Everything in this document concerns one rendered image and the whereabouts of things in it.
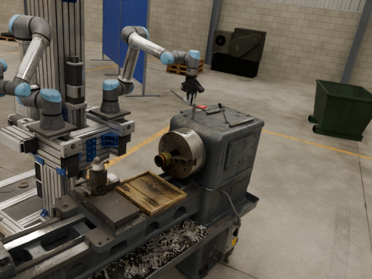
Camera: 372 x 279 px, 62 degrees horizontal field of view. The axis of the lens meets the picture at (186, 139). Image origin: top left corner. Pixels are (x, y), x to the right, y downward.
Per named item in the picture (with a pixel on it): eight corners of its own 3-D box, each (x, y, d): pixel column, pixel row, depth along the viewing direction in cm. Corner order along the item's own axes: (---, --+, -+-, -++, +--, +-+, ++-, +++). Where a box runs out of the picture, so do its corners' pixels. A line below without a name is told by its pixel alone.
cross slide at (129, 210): (94, 181, 186) (94, 175, 185) (140, 217, 161) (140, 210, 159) (68, 191, 175) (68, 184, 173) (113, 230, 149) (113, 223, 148)
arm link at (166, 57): (114, 22, 203) (171, 52, 186) (125, 23, 212) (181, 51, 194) (111, 40, 209) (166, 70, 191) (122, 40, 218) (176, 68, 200)
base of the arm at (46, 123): (34, 125, 194) (32, 110, 190) (55, 120, 206) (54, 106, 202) (48, 132, 187) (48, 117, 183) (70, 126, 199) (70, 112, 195)
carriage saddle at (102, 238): (97, 189, 190) (97, 180, 188) (146, 227, 163) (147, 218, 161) (49, 207, 169) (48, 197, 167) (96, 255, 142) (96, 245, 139)
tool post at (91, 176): (100, 178, 173) (101, 163, 169) (108, 184, 169) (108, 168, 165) (88, 182, 168) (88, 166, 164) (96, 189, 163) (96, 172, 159)
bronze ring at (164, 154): (164, 148, 195) (153, 151, 188) (174, 153, 189) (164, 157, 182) (163, 161, 198) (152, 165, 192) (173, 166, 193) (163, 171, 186)
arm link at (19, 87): (63, 29, 180) (30, 102, 164) (46, 26, 182) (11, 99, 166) (53, 14, 169) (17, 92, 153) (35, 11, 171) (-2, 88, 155)
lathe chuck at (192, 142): (163, 158, 219) (173, 119, 204) (195, 184, 203) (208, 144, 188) (154, 161, 213) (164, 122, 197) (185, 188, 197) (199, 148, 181)
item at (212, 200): (197, 222, 308) (211, 144, 274) (237, 249, 280) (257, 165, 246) (153, 251, 266) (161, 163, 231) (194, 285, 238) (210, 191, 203)
